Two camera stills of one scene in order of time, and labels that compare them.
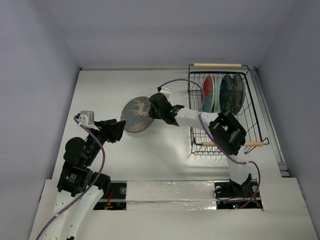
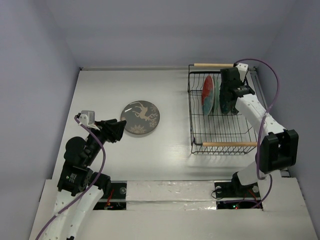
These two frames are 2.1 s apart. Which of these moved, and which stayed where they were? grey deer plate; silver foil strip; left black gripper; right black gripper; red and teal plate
Moved: grey deer plate; right black gripper
Stayed: left black gripper; silver foil strip; red and teal plate
